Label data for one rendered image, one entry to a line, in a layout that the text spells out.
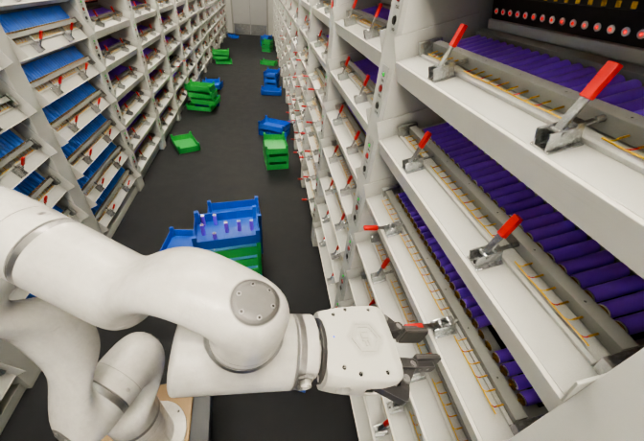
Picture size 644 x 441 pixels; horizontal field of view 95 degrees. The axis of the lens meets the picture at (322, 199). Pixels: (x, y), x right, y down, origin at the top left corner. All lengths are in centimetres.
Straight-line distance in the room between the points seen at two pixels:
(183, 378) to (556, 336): 41
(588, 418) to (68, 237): 57
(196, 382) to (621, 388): 38
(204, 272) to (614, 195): 38
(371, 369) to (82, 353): 57
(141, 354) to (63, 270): 50
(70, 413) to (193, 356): 52
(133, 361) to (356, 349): 60
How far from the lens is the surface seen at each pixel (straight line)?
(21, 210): 49
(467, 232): 55
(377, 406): 117
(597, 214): 37
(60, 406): 86
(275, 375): 37
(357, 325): 42
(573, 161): 40
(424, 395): 79
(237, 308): 29
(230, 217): 161
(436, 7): 77
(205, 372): 36
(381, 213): 84
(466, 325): 63
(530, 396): 61
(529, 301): 49
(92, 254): 42
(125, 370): 88
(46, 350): 76
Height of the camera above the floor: 145
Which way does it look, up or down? 37 degrees down
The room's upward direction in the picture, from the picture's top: 6 degrees clockwise
